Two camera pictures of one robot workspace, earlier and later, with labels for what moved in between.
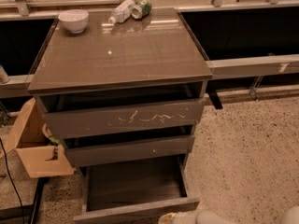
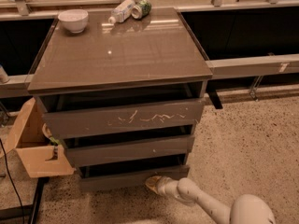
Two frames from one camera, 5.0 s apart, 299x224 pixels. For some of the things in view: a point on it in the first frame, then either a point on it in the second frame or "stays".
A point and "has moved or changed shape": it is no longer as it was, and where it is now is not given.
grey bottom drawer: (134, 191) has moved or changed shape
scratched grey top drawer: (69, 123) stays
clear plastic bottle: (122, 11) stays
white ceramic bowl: (75, 21) stays
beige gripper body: (186, 218) to (162, 187)
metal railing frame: (42, 2) stays
